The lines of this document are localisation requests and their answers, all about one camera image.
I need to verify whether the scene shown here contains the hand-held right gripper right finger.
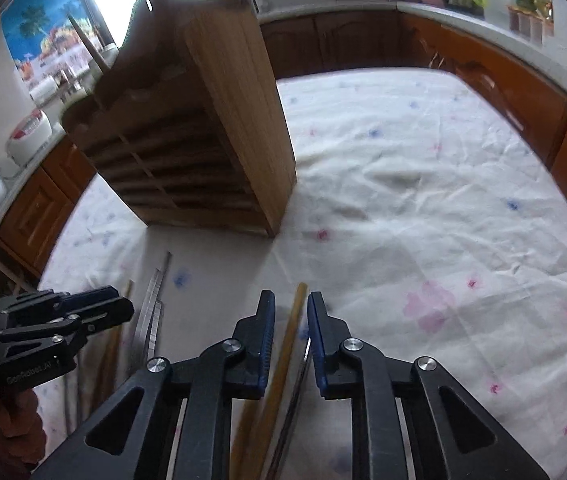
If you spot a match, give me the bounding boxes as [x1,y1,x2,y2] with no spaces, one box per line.
[307,291,549,480]

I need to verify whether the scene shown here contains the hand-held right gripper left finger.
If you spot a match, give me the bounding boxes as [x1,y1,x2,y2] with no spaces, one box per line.
[33,289,276,480]

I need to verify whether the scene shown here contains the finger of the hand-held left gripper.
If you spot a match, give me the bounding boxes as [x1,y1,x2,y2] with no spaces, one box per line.
[0,286,120,328]
[0,297,135,361]

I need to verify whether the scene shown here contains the metal spoon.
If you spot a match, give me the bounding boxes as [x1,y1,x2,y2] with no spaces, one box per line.
[266,344,314,480]

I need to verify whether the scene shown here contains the wooden utensil holder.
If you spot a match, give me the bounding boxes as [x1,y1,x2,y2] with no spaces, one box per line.
[60,0,298,238]

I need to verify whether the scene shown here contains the red and white rice cooker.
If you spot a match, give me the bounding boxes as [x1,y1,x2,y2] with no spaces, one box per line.
[6,109,66,168]

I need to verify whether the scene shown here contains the brown wooden base cabinets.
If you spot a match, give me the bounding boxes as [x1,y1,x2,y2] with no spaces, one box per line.
[0,12,567,291]

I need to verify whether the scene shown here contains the grey kitchen countertop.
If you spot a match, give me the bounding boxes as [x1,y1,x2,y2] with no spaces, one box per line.
[0,0,567,221]

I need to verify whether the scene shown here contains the spice jar set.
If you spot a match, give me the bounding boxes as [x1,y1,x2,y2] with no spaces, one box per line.
[507,5,555,38]

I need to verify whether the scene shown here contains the beach wall poster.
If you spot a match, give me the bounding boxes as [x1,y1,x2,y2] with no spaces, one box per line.
[0,0,101,96]

